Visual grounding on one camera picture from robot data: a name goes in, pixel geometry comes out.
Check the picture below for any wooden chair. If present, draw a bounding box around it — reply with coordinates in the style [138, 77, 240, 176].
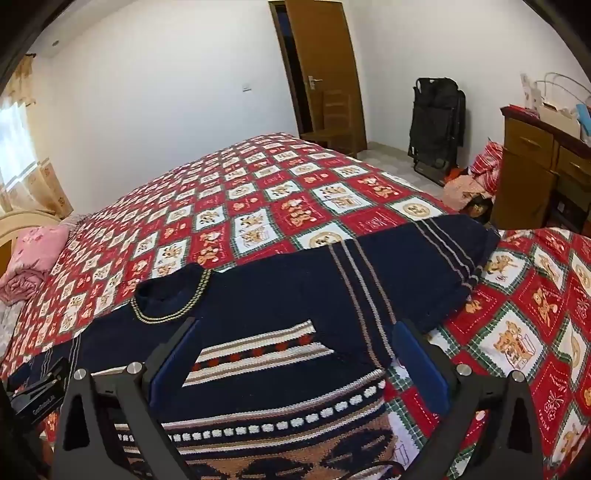
[300, 90, 356, 153]

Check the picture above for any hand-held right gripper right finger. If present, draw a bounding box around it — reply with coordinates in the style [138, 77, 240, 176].
[392, 318, 546, 480]

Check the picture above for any pink quilt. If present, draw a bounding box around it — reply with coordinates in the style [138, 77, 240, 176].
[0, 225, 71, 303]

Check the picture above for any pink patterned bag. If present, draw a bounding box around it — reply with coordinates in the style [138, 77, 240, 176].
[443, 175, 492, 217]

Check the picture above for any red printed bed blanket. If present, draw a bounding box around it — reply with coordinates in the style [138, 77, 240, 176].
[0, 133, 591, 480]

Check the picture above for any white paper bag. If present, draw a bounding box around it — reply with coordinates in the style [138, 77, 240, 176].
[522, 71, 591, 139]

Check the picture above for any red striped gift bag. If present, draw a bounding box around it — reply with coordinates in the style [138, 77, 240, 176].
[468, 141, 504, 195]

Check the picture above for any wooden headboard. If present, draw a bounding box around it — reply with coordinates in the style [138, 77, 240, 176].
[0, 210, 61, 273]

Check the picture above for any brown wooden door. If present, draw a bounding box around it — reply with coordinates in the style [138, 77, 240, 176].
[284, 0, 368, 155]

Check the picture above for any brown wooden dresser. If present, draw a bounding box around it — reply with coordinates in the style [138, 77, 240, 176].
[489, 105, 591, 232]

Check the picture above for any navy knitted patterned sweater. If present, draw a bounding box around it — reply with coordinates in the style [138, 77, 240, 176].
[7, 215, 502, 480]

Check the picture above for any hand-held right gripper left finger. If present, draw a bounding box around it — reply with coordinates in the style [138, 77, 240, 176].
[53, 318, 200, 480]

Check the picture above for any yellow patterned curtain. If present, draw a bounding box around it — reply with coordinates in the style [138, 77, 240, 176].
[0, 53, 75, 220]

